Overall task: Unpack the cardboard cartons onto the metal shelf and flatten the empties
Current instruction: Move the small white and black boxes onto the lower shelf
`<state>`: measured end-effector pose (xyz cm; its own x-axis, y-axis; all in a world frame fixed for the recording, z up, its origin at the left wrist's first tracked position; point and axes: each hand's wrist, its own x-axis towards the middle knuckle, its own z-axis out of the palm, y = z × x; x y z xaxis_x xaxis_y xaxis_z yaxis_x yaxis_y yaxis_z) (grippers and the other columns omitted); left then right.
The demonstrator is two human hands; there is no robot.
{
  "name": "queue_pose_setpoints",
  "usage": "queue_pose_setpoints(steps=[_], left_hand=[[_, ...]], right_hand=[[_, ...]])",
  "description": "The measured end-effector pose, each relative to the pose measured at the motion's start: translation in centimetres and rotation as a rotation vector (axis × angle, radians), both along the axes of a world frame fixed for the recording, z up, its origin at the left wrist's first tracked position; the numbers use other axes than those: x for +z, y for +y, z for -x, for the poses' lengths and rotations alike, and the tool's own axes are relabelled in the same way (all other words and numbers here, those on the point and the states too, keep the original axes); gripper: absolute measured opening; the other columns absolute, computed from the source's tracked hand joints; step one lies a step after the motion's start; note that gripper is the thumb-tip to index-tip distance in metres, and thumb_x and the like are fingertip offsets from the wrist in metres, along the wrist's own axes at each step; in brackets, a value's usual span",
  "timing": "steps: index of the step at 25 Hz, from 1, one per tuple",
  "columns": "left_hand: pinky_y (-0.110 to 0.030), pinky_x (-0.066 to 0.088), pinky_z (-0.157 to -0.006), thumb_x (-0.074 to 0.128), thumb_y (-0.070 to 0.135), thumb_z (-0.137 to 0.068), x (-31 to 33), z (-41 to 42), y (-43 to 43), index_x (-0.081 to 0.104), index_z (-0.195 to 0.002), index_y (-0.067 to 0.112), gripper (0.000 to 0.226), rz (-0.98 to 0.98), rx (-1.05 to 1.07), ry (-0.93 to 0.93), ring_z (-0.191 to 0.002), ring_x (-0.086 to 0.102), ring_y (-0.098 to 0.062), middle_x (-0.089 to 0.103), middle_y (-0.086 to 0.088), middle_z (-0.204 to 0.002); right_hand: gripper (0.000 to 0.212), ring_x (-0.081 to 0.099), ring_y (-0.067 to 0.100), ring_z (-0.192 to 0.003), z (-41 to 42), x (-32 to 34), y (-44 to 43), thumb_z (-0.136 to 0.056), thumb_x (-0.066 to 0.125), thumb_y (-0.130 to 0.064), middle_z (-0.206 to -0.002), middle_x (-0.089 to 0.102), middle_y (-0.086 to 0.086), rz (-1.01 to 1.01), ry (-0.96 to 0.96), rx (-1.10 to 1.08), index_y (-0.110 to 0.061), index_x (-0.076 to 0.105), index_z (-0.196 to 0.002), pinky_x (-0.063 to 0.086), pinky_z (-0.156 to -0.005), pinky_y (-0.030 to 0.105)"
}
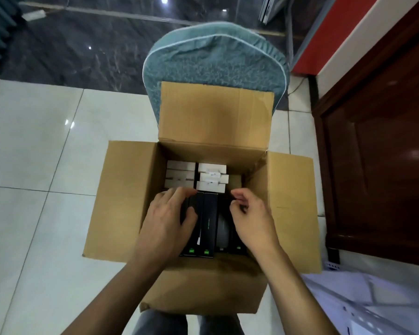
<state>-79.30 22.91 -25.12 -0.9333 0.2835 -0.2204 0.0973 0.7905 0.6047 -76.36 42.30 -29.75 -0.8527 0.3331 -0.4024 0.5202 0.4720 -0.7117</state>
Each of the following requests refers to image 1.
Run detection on person's left hand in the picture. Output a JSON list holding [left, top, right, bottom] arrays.
[[129, 186, 198, 273]]

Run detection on person's right hand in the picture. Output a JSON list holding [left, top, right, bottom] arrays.
[[229, 188, 283, 259]]

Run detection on row of slim black boxes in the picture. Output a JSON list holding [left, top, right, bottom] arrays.
[[178, 190, 251, 259]]

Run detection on small printed brown carton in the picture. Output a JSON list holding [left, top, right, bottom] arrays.
[[82, 81, 323, 315]]

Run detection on stack of slim white boxes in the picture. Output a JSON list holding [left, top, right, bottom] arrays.
[[164, 160, 242, 194]]

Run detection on white metal shelving rack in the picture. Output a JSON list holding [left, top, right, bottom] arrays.
[[300, 258, 419, 335]]

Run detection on person's left forearm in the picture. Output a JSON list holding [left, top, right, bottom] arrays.
[[63, 260, 170, 335]]

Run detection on person's right forearm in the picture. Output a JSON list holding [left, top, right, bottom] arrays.
[[254, 246, 339, 335]]

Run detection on person's grey trouser legs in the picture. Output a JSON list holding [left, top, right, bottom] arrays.
[[133, 309, 245, 335]]

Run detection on dark wooden door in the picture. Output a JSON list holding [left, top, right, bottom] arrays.
[[313, 0, 419, 268]]

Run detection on teal fabric chair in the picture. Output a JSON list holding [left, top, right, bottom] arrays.
[[142, 22, 290, 126]]

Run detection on white power strip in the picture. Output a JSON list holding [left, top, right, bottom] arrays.
[[21, 9, 48, 23]]

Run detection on blue pleated curtain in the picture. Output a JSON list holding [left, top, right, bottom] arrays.
[[0, 0, 22, 77]]

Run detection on glass door with metal frame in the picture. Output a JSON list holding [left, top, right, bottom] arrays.
[[258, 0, 300, 63]]

